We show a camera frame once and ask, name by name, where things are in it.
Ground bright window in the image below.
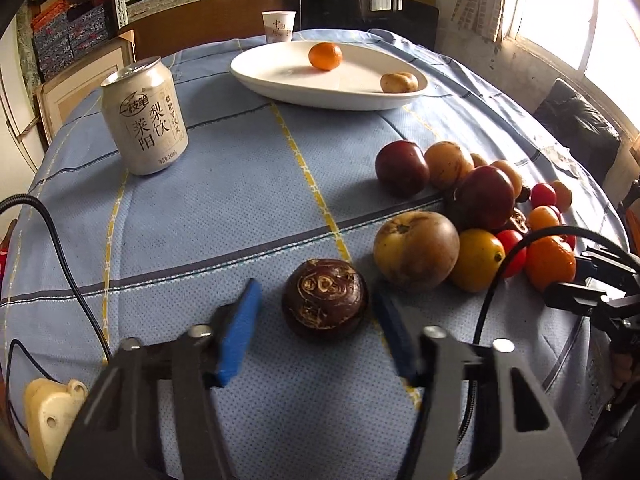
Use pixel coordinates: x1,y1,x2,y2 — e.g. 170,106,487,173
505,0,640,136

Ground yellow tomato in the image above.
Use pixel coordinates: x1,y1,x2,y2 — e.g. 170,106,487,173
448,228,507,294

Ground person's right hand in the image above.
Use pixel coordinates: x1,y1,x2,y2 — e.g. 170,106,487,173
611,352,633,388

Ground yellow-brown passion fruit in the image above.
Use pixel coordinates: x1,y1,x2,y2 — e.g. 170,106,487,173
424,141,475,191

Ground black chair back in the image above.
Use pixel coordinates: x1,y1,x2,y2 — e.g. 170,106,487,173
299,0,441,53

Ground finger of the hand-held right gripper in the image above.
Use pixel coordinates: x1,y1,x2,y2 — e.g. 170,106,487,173
544,282,640,333
575,246,640,286

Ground dark red passion fruit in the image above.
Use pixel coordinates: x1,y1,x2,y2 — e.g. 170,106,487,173
375,140,431,197
452,165,517,232

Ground black bag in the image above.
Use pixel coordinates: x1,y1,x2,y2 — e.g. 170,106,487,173
531,77,622,187

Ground cream plastic block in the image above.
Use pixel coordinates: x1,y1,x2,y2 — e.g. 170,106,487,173
24,379,90,478

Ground thin black cable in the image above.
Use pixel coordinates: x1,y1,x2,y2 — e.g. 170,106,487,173
6,338,56,433

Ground white oval plate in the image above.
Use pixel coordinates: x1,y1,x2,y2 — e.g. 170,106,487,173
229,40,430,112

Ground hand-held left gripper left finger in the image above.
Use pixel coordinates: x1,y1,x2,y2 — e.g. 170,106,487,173
52,279,263,480

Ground black braided cable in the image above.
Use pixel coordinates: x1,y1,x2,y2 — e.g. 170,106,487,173
0,196,113,365

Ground brown wooden board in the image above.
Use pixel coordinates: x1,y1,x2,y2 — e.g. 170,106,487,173
119,0,273,58

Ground white paper cup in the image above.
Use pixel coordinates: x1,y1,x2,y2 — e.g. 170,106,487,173
262,10,297,45

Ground patterned curtain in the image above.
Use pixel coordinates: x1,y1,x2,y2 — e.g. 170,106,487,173
451,0,508,52

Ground small tan fruit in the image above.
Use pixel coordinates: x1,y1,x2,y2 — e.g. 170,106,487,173
380,72,419,94

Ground orange-brown round fruit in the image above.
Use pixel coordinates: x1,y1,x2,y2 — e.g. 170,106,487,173
490,160,524,198

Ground white beverage can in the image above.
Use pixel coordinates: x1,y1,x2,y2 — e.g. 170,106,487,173
100,56,190,177

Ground orange tangerine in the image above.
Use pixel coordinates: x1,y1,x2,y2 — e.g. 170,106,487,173
308,42,344,71
524,236,577,293

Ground wooden picture frame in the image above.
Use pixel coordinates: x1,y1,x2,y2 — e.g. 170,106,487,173
34,30,137,147

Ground small orange tomato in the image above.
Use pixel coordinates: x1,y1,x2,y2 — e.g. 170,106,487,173
550,180,574,213

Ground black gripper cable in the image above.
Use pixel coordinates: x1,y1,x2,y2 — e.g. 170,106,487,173
456,226,626,446

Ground white paper scrap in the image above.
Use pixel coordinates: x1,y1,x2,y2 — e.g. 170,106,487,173
540,142,583,178

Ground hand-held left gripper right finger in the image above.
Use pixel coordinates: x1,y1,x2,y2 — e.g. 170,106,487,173
372,285,583,480

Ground dark brown water chestnut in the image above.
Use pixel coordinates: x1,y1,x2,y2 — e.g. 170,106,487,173
281,258,370,342
502,208,530,233

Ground stack of blue floral boxes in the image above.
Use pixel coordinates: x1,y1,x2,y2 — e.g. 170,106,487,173
31,0,120,82

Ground blue checked tablecloth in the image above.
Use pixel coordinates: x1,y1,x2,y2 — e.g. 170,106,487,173
0,29,632,480

